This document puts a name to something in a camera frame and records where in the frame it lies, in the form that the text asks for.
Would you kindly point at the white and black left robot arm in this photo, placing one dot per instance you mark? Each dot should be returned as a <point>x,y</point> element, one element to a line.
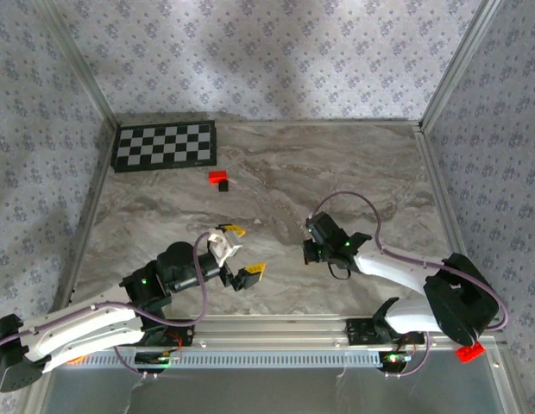
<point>77,334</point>

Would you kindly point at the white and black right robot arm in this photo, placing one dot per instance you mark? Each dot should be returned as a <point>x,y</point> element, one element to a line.
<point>401,276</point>

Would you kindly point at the small black block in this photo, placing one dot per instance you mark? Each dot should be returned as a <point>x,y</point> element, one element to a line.
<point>224,186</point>

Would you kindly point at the red toy block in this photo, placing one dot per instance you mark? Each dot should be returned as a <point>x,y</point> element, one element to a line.
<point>217,176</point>

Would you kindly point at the small circuit board with LED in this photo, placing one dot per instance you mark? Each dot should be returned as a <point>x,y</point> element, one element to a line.
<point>396,359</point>
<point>157,359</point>

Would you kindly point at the black and white checkerboard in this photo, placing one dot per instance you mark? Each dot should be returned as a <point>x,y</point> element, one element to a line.
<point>164,146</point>

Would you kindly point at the orange round object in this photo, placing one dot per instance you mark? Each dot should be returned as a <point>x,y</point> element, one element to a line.
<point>77,359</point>

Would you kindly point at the red studded toy brick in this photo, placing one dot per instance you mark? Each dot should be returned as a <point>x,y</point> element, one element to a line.
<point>470,352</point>

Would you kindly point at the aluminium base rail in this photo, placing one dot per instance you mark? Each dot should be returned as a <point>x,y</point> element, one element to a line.
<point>267,330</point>

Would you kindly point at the aluminium table edge rail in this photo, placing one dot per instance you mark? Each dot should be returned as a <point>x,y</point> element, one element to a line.
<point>86,215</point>
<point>444,207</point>
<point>267,122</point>

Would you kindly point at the aluminium frame post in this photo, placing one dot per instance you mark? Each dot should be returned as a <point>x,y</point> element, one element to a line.
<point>77,64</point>
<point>457,64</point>

